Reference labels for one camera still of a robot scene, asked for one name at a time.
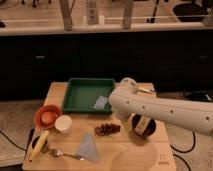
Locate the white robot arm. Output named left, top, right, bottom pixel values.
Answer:
left=109, top=77, right=213, bottom=137

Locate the black cable left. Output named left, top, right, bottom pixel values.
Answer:
left=0, top=129, right=28, bottom=153

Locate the black cable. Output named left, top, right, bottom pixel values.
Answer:
left=169, top=131, right=198, bottom=171
left=0, top=129, right=28, bottom=153

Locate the black bowl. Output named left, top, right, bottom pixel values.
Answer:
left=132, top=114, right=156, bottom=137

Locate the bunch of dark grapes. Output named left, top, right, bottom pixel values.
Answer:
left=94, top=123, right=121, bottom=136

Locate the brown sponge block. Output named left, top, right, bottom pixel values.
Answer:
left=134, top=116, right=150, bottom=135

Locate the silver fork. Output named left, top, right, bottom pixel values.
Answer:
left=48, top=149, right=84, bottom=161

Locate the orange bowl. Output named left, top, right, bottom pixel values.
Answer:
left=34, top=105, right=62, bottom=129

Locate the blue triangular cloth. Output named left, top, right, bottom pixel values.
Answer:
left=76, top=133, right=100, bottom=162

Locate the black cable right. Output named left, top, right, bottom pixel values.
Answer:
left=169, top=131, right=198, bottom=171

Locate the small black dish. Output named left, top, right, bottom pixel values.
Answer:
left=32, top=136, right=47, bottom=153

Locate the white cup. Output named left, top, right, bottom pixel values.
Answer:
left=55, top=115, right=72, bottom=134

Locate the green plastic tray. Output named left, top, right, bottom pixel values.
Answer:
left=62, top=78, right=115, bottom=115

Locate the dark blue object on floor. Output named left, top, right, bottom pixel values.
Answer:
left=184, top=91, right=212, bottom=102

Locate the light blue cloth in tray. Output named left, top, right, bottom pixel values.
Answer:
left=93, top=96, right=108, bottom=110

